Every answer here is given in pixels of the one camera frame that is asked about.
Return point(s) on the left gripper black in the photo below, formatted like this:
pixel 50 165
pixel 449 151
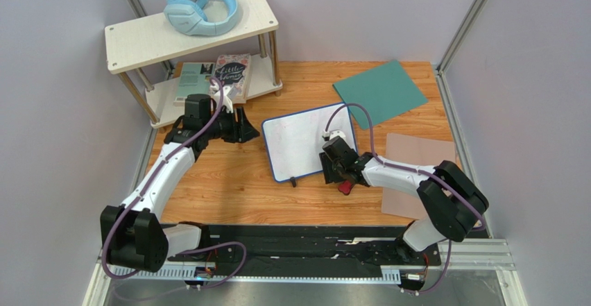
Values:
pixel 241 132

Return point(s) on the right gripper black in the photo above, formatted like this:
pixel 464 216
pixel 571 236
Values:
pixel 333 165

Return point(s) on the red whiteboard eraser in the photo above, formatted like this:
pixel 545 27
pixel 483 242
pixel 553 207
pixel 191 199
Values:
pixel 345 187

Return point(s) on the blue framed whiteboard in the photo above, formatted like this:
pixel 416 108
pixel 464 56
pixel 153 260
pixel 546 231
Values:
pixel 293 141

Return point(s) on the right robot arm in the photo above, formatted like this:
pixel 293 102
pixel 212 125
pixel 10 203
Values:
pixel 453 203

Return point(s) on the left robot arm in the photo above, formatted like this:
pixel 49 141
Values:
pixel 131 232

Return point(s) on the Little Women book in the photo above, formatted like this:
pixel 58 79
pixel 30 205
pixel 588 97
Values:
pixel 234 71

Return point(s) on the teal paperback book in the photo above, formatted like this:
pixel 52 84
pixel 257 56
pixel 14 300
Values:
pixel 193 79

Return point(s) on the pinkish beige mat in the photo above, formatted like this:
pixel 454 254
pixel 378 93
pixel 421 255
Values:
pixel 413 150

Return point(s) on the teal green mat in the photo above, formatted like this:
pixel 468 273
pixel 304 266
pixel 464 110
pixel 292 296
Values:
pixel 385 92

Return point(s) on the light blue headphones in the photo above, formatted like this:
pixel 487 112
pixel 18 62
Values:
pixel 188 17

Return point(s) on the white two-tier shelf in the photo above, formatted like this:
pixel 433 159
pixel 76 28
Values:
pixel 137 43

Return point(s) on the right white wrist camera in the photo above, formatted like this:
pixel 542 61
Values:
pixel 331 134

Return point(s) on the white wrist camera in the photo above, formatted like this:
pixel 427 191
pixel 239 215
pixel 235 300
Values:
pixel 331 134
pixel 224 97

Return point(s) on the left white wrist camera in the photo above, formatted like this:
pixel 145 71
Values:
pixel 224 97

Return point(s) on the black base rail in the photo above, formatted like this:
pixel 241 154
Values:
pixel 260 251

